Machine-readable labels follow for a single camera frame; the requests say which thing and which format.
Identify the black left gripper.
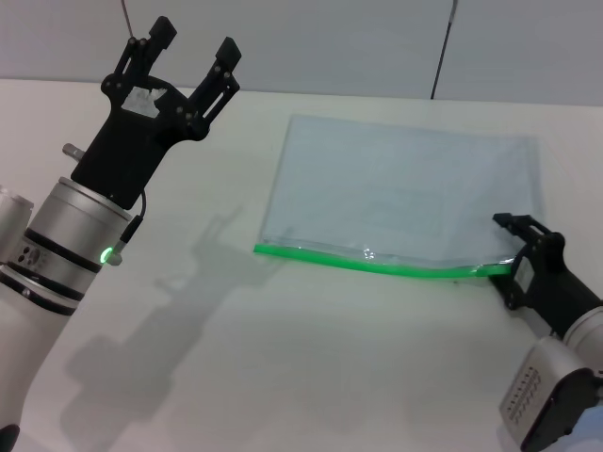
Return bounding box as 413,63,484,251
70,15,244,211

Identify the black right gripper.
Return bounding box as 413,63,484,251
488,212,603,340

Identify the clear green-zip document bag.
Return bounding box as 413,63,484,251
253,114,543,283

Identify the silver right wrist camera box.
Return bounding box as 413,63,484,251
498,336,602,452

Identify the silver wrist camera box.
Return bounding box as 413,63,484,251
0,186,35,265
498,336,602,452

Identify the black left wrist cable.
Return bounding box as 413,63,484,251
117,189,149,247

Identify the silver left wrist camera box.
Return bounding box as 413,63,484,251
0,186,35,265

